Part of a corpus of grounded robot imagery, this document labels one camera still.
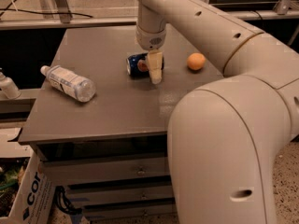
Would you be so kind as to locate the bottom grey drawer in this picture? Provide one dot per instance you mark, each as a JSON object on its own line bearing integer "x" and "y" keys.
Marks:
{"x": 135, "y": 211}

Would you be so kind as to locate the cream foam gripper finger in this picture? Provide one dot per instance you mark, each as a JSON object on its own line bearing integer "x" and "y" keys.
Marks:
{"x": 154, "y": 62}

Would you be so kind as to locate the white cardboard box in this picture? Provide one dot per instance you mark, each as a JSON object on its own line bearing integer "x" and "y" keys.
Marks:
{"x": 26, "y": 193}

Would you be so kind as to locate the grey drawer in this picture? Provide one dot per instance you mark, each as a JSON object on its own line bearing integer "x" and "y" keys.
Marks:
{"x": 135, "y": 211}
{"x": 64, "y": 173}
{"x": 84, "y": 197}

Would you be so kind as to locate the clear plastic water bottle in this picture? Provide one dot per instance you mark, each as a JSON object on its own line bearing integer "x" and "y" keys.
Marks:
{"x": 78, "y": 87}

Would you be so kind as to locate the middle grey drawer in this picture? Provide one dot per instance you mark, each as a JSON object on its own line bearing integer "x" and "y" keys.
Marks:
{"x": 84, "y": 197}

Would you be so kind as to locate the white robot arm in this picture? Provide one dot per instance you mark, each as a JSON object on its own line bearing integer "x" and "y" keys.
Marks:
{"x": 223, "y": 137}

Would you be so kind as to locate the orange fruit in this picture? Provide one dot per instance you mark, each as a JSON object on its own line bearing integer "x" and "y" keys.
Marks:
{"x": 196, "y": 61}

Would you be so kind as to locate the grey drawer cabinet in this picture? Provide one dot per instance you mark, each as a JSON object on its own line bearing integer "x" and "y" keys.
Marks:
{"x": 128, "y": 116}

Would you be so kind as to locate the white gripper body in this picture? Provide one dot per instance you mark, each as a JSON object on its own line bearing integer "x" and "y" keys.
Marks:
{"x": 149, "y": 40}

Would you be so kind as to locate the top grey drawer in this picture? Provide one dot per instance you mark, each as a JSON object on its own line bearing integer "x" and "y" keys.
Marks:
{"x": 64, "y": 173}

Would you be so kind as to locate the blue pepsi can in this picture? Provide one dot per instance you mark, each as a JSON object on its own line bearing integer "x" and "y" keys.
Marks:
{"x": 137, "y": 66}

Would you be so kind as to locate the white spray bottle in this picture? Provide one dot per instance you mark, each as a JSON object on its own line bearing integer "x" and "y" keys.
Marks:
{"x": 8, "y": 87}

